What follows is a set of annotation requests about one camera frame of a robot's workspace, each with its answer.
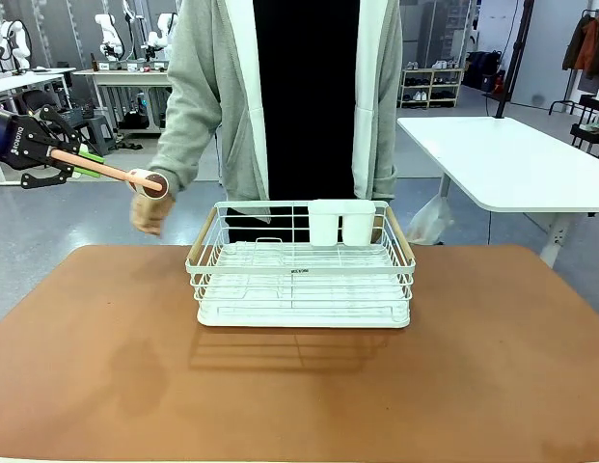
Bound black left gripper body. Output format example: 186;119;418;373
0;113;58;171

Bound pink handled brown ladle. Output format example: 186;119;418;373
49;148;171;200

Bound person's left forearm grey sleeve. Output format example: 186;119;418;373
373;71;405;202

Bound person's right forearm grey sleeve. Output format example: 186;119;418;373
147;57;224;200

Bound person's right hand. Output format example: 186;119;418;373
129;191;177;238

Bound grey plastic stool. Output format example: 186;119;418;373
78;114;119;157

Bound white background desk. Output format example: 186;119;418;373
0;67;78;186

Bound wooden top background table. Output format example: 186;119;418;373
71;67;173;135

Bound person's torso grey jacket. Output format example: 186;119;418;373
147;0;405;245

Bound white plastic cutlery holder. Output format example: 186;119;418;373
306;198;378;248

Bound white drain tray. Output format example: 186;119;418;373
196;272;413;331

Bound wooden shoe rack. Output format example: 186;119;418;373
396;67;467;110

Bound translucent plastic bag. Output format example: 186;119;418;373
405;194;455;247

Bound dark blue backpack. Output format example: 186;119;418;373
464;49;504;92

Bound large white table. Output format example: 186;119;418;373
395;115;599;269

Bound black slanted stand pole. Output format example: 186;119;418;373
493;0;537;121

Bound black utility cart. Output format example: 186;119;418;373
568;93;599;161

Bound hanging dark jackets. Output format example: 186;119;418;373
561;11;599;81

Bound white wire dish rack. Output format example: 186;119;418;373
184;199;418;315

